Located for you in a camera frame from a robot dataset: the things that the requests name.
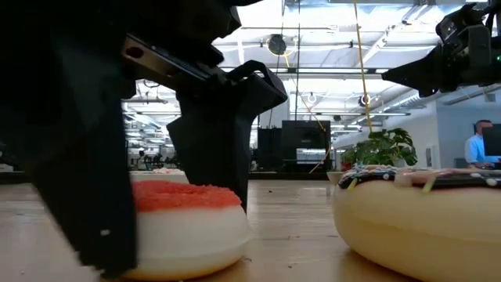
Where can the red frosted donut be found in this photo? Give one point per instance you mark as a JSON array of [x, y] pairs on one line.
[[188, 231]]

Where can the person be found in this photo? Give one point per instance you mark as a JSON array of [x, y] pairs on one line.
[[475, 150]]

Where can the white round plate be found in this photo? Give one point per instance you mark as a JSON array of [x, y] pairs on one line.
[[160, 178]]

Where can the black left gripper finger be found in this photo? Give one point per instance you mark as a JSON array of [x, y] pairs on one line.
[[78, 164], [215, 137]]

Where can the black equipment cabinet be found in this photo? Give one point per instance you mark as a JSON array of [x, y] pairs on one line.
[[305, 135]]

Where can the black computer monitor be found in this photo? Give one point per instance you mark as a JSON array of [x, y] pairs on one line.
[[492, 141]]

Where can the green potted plant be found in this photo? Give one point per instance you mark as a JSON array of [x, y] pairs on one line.
[[385, 150]]

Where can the chocolate sprinkled donut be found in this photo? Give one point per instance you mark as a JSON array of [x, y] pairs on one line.
[[422, 227]]

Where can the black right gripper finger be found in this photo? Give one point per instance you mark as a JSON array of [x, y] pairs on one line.
[[422, 72]]

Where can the black aluminium table frame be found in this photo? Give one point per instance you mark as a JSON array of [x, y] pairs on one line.
[[289, 176]]

